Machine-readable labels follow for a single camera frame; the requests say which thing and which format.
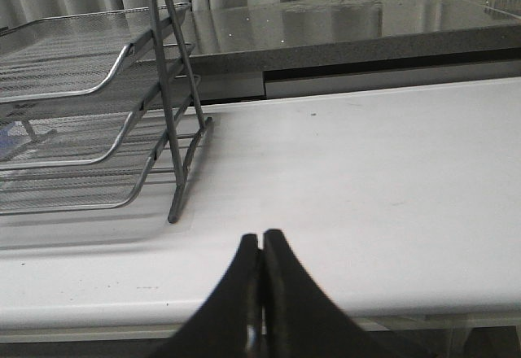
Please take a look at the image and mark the grey metal rack frame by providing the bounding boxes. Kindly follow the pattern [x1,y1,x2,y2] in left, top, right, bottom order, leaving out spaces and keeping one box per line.
[149,0,212,224]

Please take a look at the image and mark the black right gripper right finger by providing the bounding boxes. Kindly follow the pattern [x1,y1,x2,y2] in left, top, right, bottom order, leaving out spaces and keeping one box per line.
[263,229,437,357]

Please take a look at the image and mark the grey stone counter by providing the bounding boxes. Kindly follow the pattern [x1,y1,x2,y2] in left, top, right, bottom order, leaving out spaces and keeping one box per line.
[183,0,520,74]

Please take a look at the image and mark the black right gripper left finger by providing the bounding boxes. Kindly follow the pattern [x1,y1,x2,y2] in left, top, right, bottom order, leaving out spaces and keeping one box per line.
[151,234,261,357]

